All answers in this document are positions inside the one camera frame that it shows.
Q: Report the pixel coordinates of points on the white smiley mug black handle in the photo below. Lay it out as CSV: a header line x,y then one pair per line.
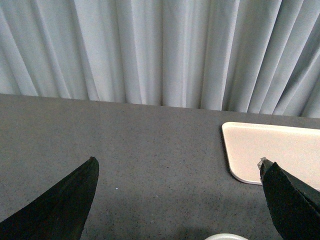
x,y
225,236

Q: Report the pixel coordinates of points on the beige rectangular tray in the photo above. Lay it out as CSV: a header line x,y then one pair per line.
x,y
294,149

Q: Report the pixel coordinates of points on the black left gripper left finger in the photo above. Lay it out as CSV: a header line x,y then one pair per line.
x,y
60,213

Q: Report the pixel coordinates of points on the white pleated curtain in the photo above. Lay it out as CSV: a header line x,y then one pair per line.
x,y
250,56

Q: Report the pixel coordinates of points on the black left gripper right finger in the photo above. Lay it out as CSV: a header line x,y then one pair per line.
x,y
294,206

